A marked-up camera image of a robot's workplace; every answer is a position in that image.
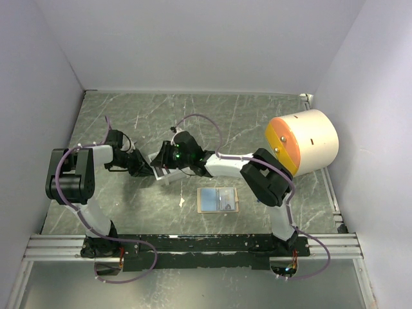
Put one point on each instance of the large cream cylinder drum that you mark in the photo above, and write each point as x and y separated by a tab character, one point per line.
303	142

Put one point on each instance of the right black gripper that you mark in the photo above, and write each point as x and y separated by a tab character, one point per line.
163	157

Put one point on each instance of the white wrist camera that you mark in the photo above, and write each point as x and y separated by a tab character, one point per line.
128	146
176	131

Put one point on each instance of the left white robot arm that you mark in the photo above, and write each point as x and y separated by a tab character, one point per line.
71	182

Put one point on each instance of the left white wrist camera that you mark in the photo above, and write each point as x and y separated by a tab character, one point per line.
128	146

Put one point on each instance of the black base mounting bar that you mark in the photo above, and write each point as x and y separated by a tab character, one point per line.
141	251

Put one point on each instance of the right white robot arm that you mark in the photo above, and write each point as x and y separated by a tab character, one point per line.
269	180

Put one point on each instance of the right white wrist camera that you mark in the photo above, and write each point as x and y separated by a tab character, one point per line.
176	131

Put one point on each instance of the beige card holder wallet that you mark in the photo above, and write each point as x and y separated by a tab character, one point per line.
217	200

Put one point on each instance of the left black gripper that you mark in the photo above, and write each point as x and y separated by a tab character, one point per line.
142	167

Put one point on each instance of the white card tray box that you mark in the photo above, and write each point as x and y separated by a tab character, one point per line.
167	176

